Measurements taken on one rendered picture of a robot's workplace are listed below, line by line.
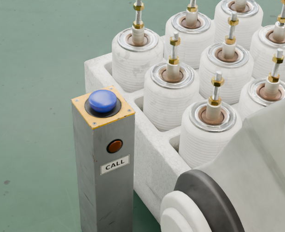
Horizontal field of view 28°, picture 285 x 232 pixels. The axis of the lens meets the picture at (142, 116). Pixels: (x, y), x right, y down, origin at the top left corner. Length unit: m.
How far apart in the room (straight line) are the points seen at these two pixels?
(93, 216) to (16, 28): 0.74
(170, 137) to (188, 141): 0.07
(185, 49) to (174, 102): 0.17
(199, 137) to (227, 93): 0.17
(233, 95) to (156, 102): 0.15
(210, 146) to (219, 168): 0.29
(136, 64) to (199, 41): 0.13
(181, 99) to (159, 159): 0.11
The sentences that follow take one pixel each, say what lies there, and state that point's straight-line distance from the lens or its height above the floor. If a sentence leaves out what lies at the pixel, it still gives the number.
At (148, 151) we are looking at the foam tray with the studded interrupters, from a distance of 1.00.
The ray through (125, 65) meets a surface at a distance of 1.05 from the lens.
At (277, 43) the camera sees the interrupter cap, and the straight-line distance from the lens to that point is 1.10.
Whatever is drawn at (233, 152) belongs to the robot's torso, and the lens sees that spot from 0.58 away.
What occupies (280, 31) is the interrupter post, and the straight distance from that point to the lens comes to 1.10.
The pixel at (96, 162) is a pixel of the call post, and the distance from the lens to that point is 0.85.
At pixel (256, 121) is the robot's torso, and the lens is 0.47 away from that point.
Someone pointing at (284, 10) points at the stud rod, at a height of 0.31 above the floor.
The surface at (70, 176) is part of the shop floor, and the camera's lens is 1.16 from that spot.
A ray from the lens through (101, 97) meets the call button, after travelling 0.82.
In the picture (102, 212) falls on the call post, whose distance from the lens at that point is 0.95.
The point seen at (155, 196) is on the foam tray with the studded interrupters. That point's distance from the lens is 1.04.
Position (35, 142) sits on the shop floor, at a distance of 1.24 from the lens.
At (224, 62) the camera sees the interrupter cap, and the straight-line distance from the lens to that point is 1.03.
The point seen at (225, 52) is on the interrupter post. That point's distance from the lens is 1.04.
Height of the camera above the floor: 0.87
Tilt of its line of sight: 43 degrees down
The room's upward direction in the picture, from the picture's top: 2 degrees clockwise
